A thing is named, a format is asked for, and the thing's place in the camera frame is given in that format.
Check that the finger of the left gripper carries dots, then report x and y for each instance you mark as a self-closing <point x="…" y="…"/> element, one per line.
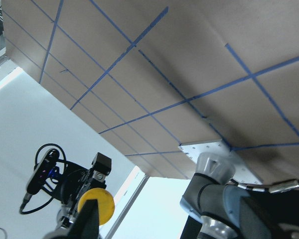
<point x="101" y="168"/>

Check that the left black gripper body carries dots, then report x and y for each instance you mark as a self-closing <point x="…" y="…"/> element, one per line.
<point x="74" y="186"/>

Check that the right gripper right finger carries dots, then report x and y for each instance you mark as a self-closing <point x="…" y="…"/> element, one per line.
<point x="259" y="216"/>

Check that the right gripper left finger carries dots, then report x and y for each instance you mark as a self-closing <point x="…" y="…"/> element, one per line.
<point x="86" y="225"/>

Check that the yellow push button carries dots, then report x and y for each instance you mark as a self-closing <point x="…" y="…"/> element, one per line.
<point x="106" y="204"/>

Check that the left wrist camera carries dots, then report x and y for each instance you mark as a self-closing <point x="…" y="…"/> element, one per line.
<point x="42" y="171"/>

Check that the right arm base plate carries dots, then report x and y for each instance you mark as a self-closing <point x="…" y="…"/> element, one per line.
<point x="216" y="160"/>

